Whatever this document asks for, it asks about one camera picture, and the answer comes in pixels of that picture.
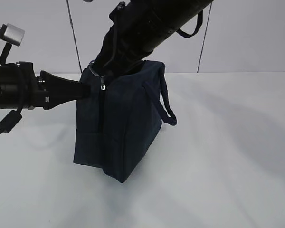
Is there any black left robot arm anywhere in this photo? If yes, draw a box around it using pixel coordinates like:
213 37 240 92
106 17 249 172
0 62 91 110

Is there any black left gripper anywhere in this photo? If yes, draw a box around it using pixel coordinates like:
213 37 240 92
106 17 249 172
17 61 91 110

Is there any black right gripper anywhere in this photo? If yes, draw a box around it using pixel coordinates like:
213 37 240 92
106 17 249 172
94 26 154 76

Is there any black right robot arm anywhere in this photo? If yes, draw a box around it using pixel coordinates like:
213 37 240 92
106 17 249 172
92 0 212 76

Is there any navy blue lunch bag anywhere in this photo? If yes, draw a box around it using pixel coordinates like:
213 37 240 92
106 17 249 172
73 60 177 183

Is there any black left camera cable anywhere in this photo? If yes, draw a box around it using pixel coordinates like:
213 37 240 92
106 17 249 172
0 104 23 141

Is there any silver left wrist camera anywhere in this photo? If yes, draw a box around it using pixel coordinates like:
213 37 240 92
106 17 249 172
2 23 25 47

